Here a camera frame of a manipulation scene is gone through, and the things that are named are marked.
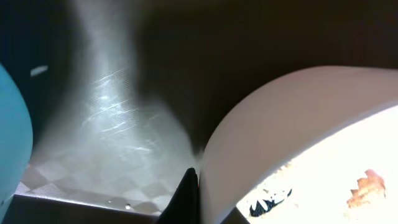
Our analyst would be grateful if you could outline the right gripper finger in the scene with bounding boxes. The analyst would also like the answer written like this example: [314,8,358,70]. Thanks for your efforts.
[157,167,199,224]

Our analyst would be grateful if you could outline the spilled rice food waste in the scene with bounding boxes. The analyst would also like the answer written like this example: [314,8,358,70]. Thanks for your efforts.
[248,161,398,224]

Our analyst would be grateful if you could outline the dark brown serving tray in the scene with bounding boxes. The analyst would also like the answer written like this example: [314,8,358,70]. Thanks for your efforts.
[1,0,397,223]

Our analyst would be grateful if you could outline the light blue bowl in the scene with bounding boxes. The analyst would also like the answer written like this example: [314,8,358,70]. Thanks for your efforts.
[1,67,33,218]

